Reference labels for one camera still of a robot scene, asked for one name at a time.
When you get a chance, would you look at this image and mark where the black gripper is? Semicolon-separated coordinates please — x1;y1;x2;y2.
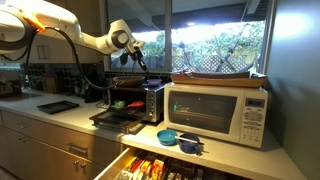
129;48;150;73

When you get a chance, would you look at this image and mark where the dark woven basket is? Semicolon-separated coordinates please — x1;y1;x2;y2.
112;75;146;89

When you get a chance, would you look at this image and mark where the purple bowl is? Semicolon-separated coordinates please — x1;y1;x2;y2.
146;78;163;87

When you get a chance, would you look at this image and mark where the silver toaster oven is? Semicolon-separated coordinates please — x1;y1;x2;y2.
88;83;165;135

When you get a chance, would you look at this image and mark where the green item in oven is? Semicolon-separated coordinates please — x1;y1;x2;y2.
111;100;126;111

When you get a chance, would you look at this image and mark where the black coffee maker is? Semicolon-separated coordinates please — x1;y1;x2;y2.
81;62;106;104

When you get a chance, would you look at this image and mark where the wooden tray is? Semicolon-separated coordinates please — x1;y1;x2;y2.
170;70;269;89

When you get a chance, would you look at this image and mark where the teal bowl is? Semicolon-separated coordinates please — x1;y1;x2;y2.
156;128;179;147

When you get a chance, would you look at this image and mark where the white microwave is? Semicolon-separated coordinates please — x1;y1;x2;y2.
162;81;270;150

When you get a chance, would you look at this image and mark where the white stick with dark tip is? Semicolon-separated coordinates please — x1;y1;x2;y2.
174;134;205;146

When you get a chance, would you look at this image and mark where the dark blue bowl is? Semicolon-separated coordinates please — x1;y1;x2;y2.
177;132;202;155

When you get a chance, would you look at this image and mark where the black baking tray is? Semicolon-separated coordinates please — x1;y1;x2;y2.
36;100;81;116

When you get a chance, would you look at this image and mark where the wooden knife block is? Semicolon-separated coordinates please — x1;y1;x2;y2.
41;75;60;94

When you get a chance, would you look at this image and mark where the white open drawer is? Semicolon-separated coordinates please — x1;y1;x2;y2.
93;146;255;180

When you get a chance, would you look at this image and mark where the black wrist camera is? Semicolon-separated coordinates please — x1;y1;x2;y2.
119;52;131;67

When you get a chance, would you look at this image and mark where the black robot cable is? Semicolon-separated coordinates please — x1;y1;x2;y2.
0;26;118;92

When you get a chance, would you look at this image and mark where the orange cable strap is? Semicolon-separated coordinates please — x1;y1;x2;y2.
19;9;46;34

